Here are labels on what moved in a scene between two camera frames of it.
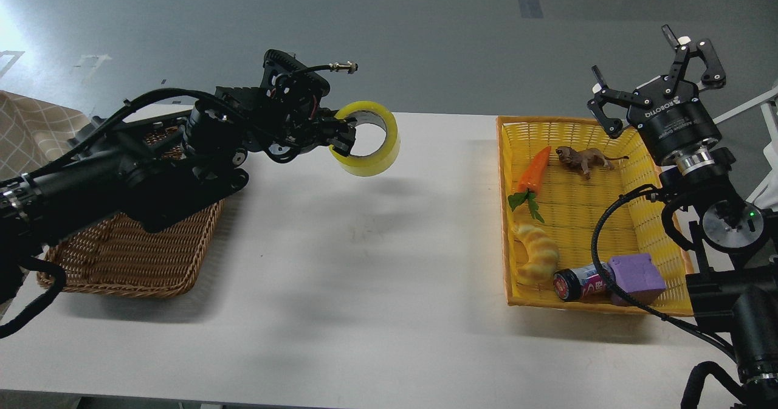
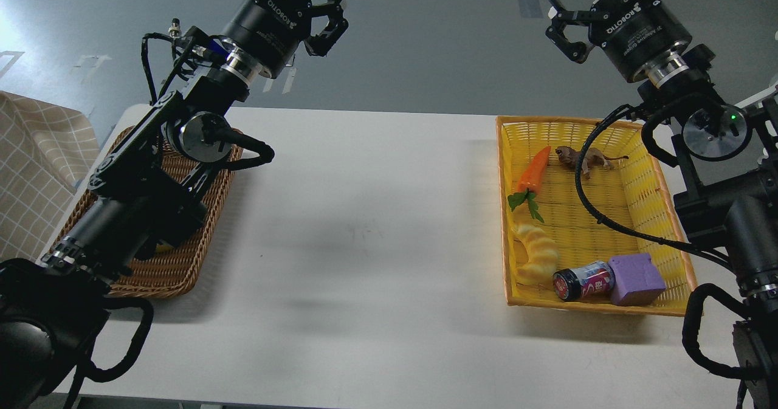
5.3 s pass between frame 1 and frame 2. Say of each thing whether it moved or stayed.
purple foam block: stayed
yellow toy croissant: stayed
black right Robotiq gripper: moved
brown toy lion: stayed
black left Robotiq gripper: moved
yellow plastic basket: stayed
